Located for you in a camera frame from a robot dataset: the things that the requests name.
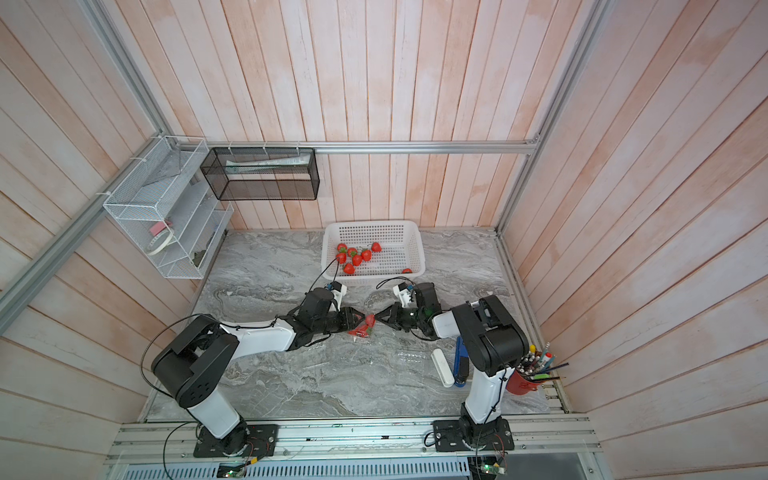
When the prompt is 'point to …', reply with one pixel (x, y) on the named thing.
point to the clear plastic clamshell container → (367, 329)
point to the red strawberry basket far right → (406, 270)
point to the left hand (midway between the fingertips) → (362, 322)
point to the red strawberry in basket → (366, 255)
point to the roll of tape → (159, 243)
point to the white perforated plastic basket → (401, 248)
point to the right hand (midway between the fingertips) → (376, 316)
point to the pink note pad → (158, 227)
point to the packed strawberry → (370, 320)
